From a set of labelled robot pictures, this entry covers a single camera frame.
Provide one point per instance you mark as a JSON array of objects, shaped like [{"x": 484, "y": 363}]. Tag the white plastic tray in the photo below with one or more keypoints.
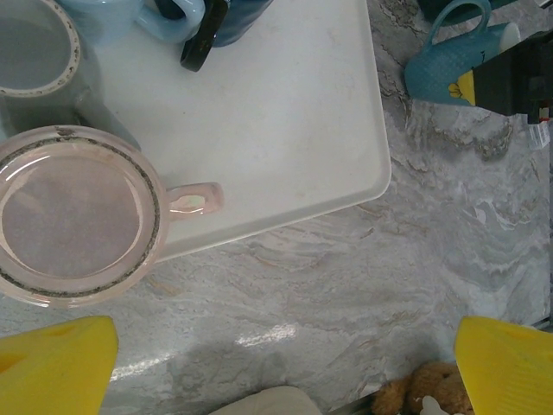
[{"x": 259, "y": 151}]

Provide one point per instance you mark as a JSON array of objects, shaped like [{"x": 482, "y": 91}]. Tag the beige quilted tissue box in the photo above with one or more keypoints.
[{"x": 268, "y": 404}]

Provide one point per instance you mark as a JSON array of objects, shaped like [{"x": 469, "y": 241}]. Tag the teal blue textured mug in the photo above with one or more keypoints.
[{"x": 440, "y": 69}]

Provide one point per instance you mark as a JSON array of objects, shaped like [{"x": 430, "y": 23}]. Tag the navy blue mug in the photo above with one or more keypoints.
[{"x": 242, "y": 21}]

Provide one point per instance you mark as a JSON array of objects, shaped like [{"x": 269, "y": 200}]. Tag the brown teddy bear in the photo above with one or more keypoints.
[{"x": 415, "y": 384}]

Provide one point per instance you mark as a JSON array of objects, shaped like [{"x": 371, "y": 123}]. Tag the large light blue mug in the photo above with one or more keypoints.
[{"x": 164, "y": 26}]

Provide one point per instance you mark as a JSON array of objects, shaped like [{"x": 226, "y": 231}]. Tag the grey mug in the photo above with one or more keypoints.
[{"x": 43, "y": 43}]

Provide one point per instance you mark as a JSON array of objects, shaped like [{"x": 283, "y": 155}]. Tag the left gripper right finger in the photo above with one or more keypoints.
[{"x": 510, "y": 372}]

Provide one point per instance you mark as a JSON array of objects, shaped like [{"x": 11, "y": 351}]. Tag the dark green mug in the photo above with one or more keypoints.
[{"x": 427, "y": 5}]

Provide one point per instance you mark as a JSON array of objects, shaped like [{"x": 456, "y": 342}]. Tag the small pen-like object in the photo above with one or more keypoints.
[{"x": 538, "y": 136}]

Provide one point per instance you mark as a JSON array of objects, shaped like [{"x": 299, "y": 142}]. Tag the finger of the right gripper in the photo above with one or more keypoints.
[{"x": 464, "y": 88}]

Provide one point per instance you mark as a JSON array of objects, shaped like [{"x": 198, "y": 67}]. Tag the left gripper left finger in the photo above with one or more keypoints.
[{"x": 56, "y": 372}]

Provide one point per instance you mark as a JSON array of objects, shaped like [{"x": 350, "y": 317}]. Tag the large beige pink mug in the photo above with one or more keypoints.
[{"x": 69, "y": 216}]

